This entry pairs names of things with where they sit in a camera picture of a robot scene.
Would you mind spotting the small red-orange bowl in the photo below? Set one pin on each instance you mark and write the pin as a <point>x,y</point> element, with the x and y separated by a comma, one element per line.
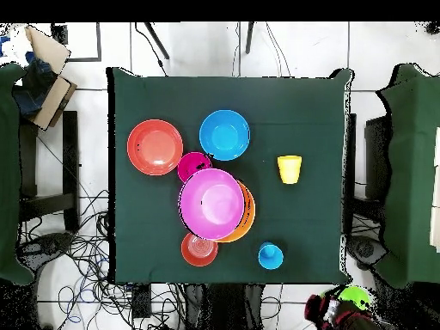
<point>197,254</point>

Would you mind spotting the black cabinet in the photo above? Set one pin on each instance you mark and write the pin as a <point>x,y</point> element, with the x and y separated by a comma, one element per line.
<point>376,154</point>

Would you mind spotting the large orange bowl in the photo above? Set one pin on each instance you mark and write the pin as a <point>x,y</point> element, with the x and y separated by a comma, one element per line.
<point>249,213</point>

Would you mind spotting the wide red-orange bowl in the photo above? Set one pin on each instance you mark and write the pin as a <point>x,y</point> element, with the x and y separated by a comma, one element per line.
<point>155,147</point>

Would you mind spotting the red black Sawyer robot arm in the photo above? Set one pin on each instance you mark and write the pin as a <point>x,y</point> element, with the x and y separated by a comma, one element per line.
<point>354,321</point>

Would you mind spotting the dark blue cloth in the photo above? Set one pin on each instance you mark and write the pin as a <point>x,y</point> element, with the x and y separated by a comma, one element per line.
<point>34,86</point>

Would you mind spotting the small crimson bowl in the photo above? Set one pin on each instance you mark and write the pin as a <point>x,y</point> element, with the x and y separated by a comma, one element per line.
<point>189,165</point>

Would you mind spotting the yellow cup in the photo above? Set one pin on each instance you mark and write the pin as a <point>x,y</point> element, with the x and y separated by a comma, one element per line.
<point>290,177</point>
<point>289,162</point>

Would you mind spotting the dark green side cloth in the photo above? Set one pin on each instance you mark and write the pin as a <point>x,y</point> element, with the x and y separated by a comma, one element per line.
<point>8,172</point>
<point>412,172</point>

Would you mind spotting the green bowl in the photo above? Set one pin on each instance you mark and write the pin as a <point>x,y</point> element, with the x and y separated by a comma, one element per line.
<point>354,295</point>

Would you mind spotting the blue cup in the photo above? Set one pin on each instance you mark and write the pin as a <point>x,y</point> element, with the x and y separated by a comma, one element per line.
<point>271,258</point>

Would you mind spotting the large magenta bowl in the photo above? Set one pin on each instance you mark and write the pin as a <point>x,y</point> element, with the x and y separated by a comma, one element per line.
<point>211,204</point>

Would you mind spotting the black stool frame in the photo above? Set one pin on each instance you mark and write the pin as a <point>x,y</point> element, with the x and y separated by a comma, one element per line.
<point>70,154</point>

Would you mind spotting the cardboard box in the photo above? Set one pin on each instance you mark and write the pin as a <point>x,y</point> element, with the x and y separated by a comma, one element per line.
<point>51,50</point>

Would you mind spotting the black tripod leg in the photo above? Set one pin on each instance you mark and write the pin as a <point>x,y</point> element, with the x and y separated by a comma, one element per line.
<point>249,37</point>
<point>156,39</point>

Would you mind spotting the grey pedestal foot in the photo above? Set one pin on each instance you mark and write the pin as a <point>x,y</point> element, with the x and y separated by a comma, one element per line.
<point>366,250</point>

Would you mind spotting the blue bowl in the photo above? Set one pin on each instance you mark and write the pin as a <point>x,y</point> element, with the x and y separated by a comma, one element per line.
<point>224,135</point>

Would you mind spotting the dark green tablecloth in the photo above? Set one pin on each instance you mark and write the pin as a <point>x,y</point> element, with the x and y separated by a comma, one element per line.
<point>172,99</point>

